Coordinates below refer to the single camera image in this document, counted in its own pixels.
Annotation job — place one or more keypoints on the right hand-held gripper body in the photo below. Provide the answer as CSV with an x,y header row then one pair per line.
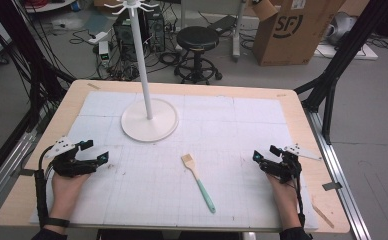
x,y
287,166

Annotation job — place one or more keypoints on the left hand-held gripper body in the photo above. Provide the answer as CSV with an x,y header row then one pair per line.
x,y
69,166

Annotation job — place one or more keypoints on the white hook rack stand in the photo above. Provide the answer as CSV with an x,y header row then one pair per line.
x,y
148,126

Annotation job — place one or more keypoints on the person's left hand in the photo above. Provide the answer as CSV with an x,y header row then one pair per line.
x,y
67,191

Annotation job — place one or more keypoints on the person's right hand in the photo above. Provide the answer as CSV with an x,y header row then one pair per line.
x,y
283,195

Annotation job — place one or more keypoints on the grey tape strip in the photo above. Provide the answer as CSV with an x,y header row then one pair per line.
x,y
27,172
332,186

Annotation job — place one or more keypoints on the white grid mat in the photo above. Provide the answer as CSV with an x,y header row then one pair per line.
x,y
215,133

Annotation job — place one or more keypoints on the black wristband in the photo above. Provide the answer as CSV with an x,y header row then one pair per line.
x,y
57,222

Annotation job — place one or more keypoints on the thin wooden strip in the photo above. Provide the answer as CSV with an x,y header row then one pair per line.
x,y
323,215

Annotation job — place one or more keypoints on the white device with green display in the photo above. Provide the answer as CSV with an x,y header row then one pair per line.
x,y
104,51

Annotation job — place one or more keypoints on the white power strip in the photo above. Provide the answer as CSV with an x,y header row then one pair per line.
x,y
98,36

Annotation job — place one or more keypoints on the brown cardboard box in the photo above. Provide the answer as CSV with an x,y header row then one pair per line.
x,y
292,33

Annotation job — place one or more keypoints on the white metal stand leg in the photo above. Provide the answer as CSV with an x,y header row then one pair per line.
x,y
239,30

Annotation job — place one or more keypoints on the black round stool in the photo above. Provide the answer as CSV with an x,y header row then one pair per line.
x,y
197,38

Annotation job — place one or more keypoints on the black computer tower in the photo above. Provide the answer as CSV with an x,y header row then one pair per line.
x,y
155,30

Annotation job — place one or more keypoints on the white flat board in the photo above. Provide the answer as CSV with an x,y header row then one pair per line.
x,y
368,53

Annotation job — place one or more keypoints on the black flat device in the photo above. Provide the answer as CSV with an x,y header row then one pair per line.
x,y
222,23

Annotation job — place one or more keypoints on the grey round appliance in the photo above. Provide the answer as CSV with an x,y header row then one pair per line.
x,y
342,28

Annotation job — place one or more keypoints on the aluminium rail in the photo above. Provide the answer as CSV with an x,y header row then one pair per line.
x,y
345,186
5,173

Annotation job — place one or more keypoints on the black metal frame stand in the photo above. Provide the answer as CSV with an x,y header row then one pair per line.
x,y
342,56
32,66

